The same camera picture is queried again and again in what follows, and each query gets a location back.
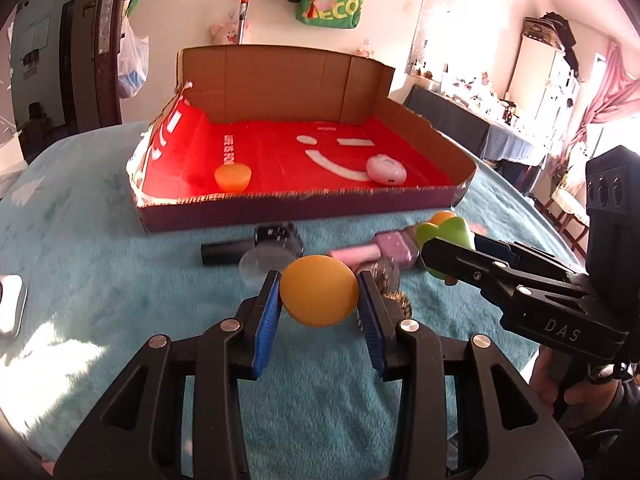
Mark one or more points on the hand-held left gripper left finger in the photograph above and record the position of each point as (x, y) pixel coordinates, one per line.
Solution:
(266, 320)

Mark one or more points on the white stick with orange tip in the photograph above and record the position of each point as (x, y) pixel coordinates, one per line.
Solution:
(243, 20)

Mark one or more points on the person's right hand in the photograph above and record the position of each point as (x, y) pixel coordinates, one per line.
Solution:
(547, 380)

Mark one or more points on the wooden chair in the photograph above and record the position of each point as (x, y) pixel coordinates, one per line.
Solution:
(570, 220)

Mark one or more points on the wall mirror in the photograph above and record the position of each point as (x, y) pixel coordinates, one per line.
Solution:
(432, 20)

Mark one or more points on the orange ball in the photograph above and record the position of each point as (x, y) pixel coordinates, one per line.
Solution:
(320, 291)
(443, 217)

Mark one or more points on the black clothes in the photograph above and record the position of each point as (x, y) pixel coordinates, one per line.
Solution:
(565, 35)

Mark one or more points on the brown square compact case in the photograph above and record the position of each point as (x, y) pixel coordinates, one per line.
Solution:
(387, 280)

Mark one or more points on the silver flat case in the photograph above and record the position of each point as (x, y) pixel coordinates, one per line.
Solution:
(11, 305)

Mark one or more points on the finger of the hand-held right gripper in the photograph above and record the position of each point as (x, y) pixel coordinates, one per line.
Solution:
(465, 262)
(495, 249)

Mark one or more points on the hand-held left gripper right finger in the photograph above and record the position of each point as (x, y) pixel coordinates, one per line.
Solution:
(371, 320)

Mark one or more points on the pale pink round case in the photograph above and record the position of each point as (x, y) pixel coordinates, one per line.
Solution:
(385, 170)

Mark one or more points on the pink curtain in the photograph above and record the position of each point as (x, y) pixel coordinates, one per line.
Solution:
(607, 95)

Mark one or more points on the black cap nail polish bottle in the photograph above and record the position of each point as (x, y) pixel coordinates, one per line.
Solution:
(272, 250)

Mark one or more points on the dark grey cushion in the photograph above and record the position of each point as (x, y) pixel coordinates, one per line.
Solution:
(465, 120)

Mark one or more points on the pink plush pig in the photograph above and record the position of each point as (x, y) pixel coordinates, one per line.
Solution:
(225, 34)

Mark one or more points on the white wardrobe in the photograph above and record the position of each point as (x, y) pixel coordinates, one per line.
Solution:
(542, 75)

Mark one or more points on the green plastic toy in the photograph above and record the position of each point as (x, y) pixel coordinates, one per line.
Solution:
(442, 235)

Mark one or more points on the orange cup-shaped toy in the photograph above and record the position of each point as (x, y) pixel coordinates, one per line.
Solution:
(233, 178)

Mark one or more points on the dark wooden door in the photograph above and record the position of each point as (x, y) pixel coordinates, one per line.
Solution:
(97, 45)

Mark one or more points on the pink cap nail polish bottle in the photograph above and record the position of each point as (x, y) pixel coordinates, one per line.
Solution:
(392, 247)

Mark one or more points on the white plastic bag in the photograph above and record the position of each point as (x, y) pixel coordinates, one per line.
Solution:
(132, 60)

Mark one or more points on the cardboard box with red lining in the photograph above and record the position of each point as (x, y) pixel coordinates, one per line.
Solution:
(300, 150)

